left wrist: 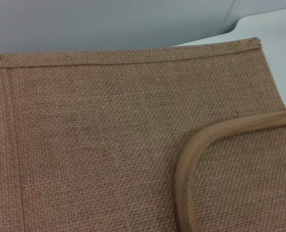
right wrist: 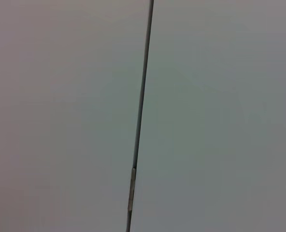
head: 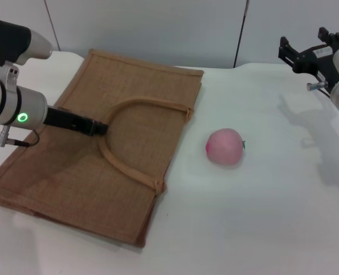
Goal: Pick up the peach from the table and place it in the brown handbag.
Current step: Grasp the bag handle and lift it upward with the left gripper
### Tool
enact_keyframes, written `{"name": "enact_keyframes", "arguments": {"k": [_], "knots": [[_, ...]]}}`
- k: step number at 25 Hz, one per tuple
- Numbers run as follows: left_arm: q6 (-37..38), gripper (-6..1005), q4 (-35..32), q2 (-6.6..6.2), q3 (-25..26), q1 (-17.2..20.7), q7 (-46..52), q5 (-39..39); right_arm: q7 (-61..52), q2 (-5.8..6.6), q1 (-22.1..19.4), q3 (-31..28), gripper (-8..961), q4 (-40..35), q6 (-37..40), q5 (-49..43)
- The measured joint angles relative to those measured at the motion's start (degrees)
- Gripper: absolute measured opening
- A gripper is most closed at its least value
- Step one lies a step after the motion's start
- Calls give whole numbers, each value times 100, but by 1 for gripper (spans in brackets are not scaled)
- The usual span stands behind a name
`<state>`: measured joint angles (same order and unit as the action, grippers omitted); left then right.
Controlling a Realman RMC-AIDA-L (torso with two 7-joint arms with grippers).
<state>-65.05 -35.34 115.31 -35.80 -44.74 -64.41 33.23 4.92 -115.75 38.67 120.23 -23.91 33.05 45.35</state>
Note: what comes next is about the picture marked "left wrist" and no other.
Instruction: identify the brown jute handbag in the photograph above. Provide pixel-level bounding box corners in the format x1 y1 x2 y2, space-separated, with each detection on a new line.
0 36 286 232

